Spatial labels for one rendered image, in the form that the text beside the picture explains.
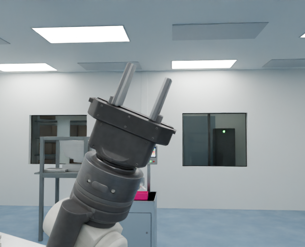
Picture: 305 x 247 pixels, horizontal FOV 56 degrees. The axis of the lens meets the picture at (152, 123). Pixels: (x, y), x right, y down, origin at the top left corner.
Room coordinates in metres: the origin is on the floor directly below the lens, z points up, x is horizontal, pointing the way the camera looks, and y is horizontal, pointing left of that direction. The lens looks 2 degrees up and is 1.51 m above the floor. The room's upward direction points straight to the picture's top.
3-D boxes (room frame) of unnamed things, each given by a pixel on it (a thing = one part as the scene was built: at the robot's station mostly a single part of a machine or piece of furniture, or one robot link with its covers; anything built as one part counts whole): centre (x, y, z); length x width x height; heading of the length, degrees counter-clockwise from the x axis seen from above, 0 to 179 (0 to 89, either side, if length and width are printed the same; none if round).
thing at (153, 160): (3.75, 0.05, 1.07); 0.23 x 0.10 x 0.62; 86
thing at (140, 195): (3.41, 0.13, 0.80); 0.16 x 0.12 x 0.09; 86
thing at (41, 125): (6.30, 2.05, 1.43); 1.32 x 0.01 x 1.11; 86
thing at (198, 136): (6.08, -1.31, 1.43); 1.38 x 0.01 x 1.16; 86
